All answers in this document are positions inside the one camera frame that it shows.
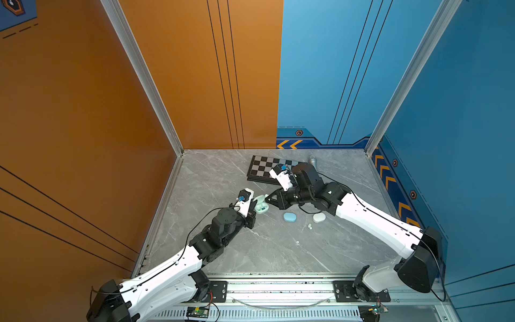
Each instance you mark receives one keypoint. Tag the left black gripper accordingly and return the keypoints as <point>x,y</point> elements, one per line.
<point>249,218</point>

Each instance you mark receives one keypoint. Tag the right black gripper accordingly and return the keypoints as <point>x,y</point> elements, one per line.
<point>280,202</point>

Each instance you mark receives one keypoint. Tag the green earbud charging case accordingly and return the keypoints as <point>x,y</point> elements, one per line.
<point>261,204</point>

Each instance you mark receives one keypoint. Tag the blue earbud charging case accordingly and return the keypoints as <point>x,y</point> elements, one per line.
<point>289,217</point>

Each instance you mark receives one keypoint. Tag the white earbud charging case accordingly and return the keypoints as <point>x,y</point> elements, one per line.
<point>319,217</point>

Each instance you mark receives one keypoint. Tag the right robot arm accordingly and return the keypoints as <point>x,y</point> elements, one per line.
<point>419,259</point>

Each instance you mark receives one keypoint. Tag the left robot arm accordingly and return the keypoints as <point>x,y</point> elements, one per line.
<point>177,280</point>

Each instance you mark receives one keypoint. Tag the black and silver chessboard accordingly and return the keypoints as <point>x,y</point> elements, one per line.
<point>260,167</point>

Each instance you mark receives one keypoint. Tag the silver microphone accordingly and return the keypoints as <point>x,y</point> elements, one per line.
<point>313,161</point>

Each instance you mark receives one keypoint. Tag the left green circuit board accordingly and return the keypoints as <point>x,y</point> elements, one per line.
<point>197,313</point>

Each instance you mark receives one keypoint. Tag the green circuit board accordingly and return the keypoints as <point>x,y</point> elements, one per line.
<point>197,313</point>
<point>373,310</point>

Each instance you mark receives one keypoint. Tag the right green circuit board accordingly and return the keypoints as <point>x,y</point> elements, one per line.
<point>373,310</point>

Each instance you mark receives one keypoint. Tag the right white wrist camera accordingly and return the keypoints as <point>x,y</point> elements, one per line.
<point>284,175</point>

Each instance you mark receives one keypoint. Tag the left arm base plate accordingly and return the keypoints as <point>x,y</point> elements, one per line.
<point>216,292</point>

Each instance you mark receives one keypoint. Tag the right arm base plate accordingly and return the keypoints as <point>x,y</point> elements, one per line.
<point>345,291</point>

